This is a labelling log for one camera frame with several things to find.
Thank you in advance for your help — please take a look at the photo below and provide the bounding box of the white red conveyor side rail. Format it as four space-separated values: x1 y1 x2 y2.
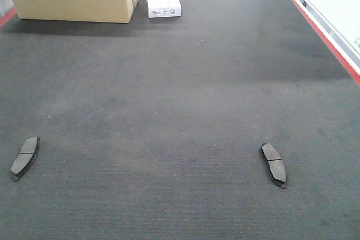
291 0 359 83

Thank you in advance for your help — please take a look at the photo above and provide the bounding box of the grey brake pad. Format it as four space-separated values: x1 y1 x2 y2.
10 137 40 182
260 143 287 189

